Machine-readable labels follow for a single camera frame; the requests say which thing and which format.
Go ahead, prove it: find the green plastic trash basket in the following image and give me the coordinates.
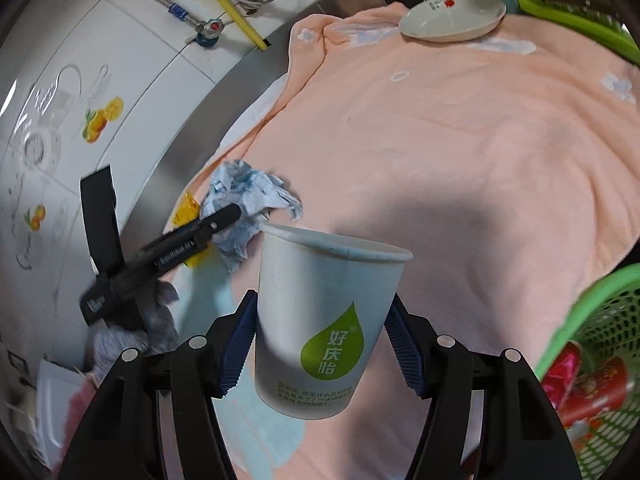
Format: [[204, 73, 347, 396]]
[[536, 263, 639, 479]]

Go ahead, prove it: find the red drink can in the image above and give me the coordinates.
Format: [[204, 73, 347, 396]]
[[541, 340, 636, 429]]

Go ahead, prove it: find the pink flower towel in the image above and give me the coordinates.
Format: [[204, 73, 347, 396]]
[[164, 1, 640, 480]]

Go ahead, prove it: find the lime green dish rack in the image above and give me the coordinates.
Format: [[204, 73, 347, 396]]
[[518, 0, 639, 64]]

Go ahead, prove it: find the white paper cup green logo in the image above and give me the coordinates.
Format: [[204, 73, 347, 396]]
[[255, 224, 413, 420]]

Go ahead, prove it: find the wall water valve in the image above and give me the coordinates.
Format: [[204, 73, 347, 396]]
[[186, 18, 226, 50]]

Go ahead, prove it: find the white plate red mark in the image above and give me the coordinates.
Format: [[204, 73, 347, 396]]
[[398, 0, 506, 44]]

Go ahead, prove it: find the grey gloved left hand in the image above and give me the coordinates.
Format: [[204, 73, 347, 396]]
[[88, 281, 179, 388]]

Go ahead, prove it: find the white blue paper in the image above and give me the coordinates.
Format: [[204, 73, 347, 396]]
[[200, 160, 303, 273]]

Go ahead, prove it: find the yellow gas hose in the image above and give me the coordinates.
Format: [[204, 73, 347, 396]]
[[167, 0, 271, 53]]

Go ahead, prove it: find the yellow plastic wrapper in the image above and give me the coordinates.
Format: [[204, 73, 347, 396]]
[[171, 192, 214, 269]]

